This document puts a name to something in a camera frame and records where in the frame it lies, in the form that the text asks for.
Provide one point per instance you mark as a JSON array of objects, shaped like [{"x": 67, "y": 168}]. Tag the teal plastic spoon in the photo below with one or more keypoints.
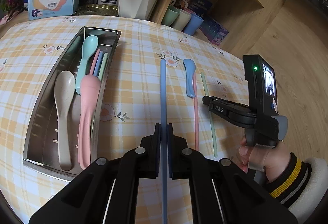
[{"x": 88, "y": 47}]

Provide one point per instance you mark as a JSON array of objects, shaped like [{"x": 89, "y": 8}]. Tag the pink plastic spoon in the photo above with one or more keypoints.
[{"x": 87, "y": 101}]

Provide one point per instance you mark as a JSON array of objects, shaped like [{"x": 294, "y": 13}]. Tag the blue plastic cup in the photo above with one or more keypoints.
[{"x": 193, "y": 24}]

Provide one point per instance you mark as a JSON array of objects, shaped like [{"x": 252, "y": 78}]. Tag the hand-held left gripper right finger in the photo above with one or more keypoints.
[{"x": 169, "y": 152}]

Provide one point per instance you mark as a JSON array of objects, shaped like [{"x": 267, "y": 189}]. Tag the stainless steel utensil tray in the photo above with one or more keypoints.
[{"x": 47, "y": 116}]

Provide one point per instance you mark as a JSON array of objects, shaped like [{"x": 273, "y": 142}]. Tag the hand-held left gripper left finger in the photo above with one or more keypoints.
[{"x": 158, "y": 152}]

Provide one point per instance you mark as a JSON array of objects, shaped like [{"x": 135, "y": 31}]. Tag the dark illustrated box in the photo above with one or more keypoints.
[{"x": 194, "y": 1}]

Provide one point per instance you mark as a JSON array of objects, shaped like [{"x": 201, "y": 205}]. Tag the purple tinsel flowers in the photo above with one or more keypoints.
[{"x": 14, "y": 1}]

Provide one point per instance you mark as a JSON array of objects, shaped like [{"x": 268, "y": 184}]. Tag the golden embossed tray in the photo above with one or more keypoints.
[{"x": 97, "y": 10}]

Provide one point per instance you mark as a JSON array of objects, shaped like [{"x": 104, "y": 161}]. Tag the pink chopstick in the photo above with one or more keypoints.
[{"x": 196, "y": 116}]

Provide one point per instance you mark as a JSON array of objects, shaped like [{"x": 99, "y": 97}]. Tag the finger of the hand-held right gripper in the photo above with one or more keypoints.
[{"x": 217, "y": 107}]

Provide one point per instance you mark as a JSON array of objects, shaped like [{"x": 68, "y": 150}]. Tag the blue chopstick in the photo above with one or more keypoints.
[
  {"x": 99, "y": 64},
  {"x": 163, "y": 98}
]

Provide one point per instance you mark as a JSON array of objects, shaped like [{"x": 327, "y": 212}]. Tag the beige plastic spoon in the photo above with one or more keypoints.
[{"x": 64, "y": 85}]

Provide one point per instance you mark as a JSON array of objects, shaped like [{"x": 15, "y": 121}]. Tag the chopsticks in tray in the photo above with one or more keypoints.
[{"x": 95, "y": 61}]

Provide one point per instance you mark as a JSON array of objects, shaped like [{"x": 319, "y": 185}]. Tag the purple carton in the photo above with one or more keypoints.
[{"x": 214, "y": 30}]

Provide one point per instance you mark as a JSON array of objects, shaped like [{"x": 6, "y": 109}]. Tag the green chopstick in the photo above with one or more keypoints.
[
  {"x": 103, "y": 66},
  {"x": 205, "y": 85}
]

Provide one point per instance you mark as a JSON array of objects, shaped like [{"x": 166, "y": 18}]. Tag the blue plastic spoon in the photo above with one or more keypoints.
[{"x": 189, "y": 67}]

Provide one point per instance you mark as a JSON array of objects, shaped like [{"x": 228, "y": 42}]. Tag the person's right hand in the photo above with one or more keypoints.
[{"x": 278, "y": 162}]

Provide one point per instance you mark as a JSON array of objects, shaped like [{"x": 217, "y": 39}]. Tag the beige plastic cup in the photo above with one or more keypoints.
[{"x": 183, "y": 20}]

